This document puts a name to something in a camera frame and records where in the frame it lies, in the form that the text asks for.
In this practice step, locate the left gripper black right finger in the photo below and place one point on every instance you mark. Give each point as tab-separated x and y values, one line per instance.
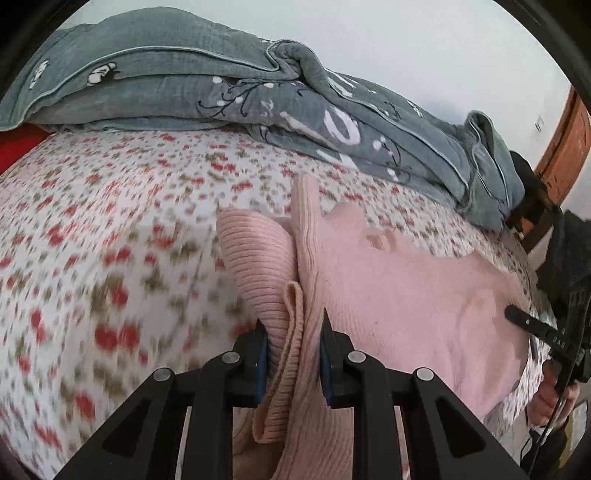
406	425

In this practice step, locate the wooden door frame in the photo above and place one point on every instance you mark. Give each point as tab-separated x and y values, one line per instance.
560	166

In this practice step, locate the grey floral quilt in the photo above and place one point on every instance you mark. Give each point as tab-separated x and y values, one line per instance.
163	68

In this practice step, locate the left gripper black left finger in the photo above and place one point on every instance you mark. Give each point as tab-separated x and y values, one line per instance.
178	425

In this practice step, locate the red cloth under quilt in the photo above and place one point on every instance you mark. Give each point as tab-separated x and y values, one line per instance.
16	143

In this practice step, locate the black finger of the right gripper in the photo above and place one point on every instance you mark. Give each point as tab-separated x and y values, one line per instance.
531	325

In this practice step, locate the person's right hand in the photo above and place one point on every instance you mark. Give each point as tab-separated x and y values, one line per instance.
541	406

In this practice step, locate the floral rose bed sheet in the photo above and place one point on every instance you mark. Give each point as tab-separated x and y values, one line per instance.
110	266

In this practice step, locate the pink knit sweater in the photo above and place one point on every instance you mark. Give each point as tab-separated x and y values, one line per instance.
397	303

